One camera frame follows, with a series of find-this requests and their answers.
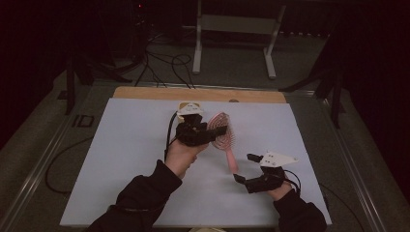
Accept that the right hand-held gripper cable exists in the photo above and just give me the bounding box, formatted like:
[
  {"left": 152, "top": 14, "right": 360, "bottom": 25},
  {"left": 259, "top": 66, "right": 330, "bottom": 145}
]
[{"left": 283, "top": 168, "right": 303, "bottom": 196}]

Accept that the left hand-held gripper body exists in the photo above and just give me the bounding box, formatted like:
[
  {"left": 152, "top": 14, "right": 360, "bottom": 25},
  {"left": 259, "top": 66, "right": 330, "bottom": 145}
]
[{"left": 175, "top": 101, "right": 218, "bottom": 148}]

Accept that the white metal stand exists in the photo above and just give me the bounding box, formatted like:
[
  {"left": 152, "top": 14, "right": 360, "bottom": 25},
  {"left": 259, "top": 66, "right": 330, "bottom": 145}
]
[{"left": 191, "top": 0, "right": 287, "bottom": 80}]

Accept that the pink hairbrush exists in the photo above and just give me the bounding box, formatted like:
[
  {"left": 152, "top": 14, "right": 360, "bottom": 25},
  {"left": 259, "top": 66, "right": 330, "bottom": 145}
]
[{"left": 206, "top": 111, "right": 240, "bottom": 175}]

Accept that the person's right hand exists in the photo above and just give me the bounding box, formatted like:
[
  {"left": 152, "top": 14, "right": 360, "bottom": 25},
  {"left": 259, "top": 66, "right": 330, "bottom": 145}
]
[{"left": 266, "top": 181, "right": 293, "bottom": 202}]

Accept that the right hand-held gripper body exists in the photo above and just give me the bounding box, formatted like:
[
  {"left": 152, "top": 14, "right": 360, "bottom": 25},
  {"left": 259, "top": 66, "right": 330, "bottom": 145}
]
[{"left": 246, "top": 151, "right": 299, "bottom": 194}]

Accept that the bundle of black floor cables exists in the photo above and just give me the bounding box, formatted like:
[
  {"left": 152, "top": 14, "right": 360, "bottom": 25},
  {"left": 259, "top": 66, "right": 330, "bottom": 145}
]
[{"left": 134, "top": 30, "right": 196, "bottom": 90}]

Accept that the black metal stand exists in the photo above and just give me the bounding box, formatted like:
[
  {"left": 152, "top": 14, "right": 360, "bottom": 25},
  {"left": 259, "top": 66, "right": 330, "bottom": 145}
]
[
  {"left": 278, "top": 18, "right": 346, "bottom": 130},
  {"left": 57, "top": 47, "right": 133, "bottom": 116}
]

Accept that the person's left hand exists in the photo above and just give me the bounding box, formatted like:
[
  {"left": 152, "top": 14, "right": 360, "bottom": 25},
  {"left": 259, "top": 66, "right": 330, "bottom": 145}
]
[{"left": 164, "top": 138, "right": 210, "bottom": 180}]

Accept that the beige square cup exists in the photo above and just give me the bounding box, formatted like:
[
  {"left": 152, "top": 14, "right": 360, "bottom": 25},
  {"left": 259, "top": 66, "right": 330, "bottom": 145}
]
[{"left": 177, "top": 101, "right": 203, "bottom": 124}]

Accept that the white table cover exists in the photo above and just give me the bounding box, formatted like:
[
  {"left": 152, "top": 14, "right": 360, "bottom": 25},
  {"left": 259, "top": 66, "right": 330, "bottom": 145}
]
[{"left": 59, "top": 98, "right": 333, "bottom": 229}]

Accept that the black floor cable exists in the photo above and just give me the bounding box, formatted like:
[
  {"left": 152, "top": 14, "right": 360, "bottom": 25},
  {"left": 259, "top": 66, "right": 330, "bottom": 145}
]
[
  {"left": 318, "top": 183, "right": 366, "bottom": 232},
  {"left": 44, "top": 136, "right": 95, "bottom": 196}
]

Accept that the left hand-held gripper cable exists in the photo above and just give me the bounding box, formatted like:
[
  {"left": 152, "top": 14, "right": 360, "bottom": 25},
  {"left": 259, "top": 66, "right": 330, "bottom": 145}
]
[{"left": 163, "top": 110, "right": 179, "bottom": 162}]

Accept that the wooden table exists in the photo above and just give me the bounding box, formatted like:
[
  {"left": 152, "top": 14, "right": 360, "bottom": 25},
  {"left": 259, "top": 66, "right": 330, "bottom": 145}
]
[{"left": 112, "top": 85, "right": 287, "bottom": 104}]

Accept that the metal floor rail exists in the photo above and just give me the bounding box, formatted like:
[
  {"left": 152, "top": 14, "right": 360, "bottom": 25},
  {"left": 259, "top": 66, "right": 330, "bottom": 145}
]
[
  {"left": 0, "top": 109, "right": 76, "bottom": 232},
  {"left": 317, "top": 96, "right": 390, "bottom": 232}
]

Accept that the hand-held gripper cable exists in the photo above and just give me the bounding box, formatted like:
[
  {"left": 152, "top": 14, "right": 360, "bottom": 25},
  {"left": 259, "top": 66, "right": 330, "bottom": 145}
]
[
  {"left": 163, "top": 110, "right": 179, "bottom": 162},
  {"left": 283, "top": 168, "right": 303, "bottom": 196}
]

